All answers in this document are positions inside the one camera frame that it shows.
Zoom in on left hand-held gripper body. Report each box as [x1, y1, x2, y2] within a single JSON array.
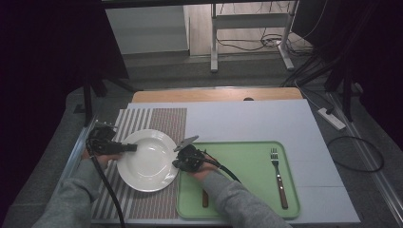
[[86, 122, 125, 157]]

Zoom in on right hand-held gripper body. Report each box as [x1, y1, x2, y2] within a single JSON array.
[[172, 135, 207, 174]]

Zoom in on white round plate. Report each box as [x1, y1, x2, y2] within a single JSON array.
[[116, 128, 181, 193]]

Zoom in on knife with wooden handle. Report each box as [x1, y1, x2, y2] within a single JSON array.
[[201, 148, 210, 209]]

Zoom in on green plastic tray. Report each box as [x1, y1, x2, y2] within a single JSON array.
[[175, 141, 302, 220]]

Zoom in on fork with wooden handle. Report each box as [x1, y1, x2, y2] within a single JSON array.
[[270, 147, 290, 210]]

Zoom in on person's left hand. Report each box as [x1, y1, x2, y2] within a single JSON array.
[[81, 148, 124, 171]]

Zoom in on person's right hand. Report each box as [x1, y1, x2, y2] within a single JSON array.
[[185, 160, 221, 182]]

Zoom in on black stand leg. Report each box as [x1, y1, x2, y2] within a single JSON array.
[[74, 70, 142, 127], [325, 63, 364, 124]]

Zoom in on striped woven placemat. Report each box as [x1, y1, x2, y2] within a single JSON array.
[[89, 107, 188, 220]]

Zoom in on wooden table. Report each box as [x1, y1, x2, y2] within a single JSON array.
[[131, 87, 304, 104]]

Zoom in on dark curtain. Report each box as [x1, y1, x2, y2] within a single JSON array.
[[293, 0, 403, 150], [0, 0, 129, 203]]

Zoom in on grey panel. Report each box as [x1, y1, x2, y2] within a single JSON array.
[[105, 5, 190, 55]]

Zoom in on white power strip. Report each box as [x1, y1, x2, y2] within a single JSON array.
[[317, 107, 347, 131]]

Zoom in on white metal stand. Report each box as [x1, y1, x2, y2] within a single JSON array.
[[210, 0, 300, 73]]

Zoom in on metal rail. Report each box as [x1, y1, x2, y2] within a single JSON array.
[[60, 118, 98, 181], [326, 91, 403, 219]]

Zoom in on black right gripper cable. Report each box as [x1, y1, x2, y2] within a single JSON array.
[[199, 151, 242, 184]]

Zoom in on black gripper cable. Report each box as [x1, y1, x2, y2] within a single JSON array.
[[199, 151, 242, 184], [86, 139, 127, 228]]

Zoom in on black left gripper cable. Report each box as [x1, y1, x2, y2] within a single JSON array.
[[86, 139, 127, 228]]

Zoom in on tangled floor cables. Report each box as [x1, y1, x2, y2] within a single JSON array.
[[217, 28, 315, 57]]

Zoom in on black looped floor cable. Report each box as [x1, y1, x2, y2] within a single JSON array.
[[326, 135, 385, 174]]

